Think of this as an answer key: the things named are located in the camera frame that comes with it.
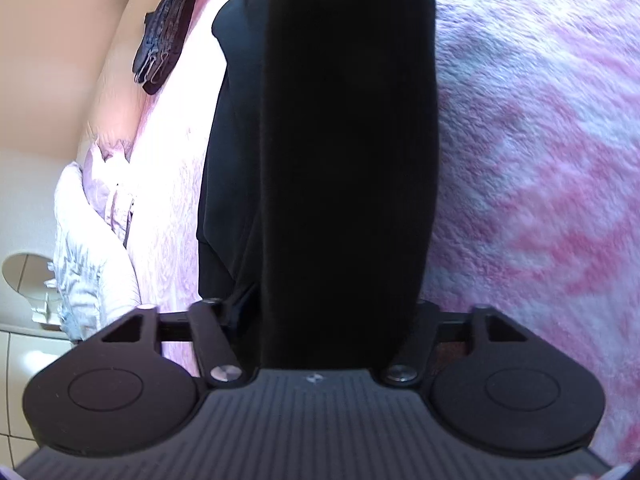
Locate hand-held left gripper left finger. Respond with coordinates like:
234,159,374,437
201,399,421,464
100,298,257,388

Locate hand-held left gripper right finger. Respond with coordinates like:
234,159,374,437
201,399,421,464
382,300,531,387

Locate black sweater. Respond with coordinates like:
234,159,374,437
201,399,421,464
196,0,441,372

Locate white striped duvet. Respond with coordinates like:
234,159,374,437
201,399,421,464
52,139,142,342

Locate cream wardrobe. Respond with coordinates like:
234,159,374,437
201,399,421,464
0,329,77,442

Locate pink floral blanket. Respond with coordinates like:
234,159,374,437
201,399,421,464
82,0,640,467

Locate folded dark jeans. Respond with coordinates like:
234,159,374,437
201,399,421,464
132,0,201,96

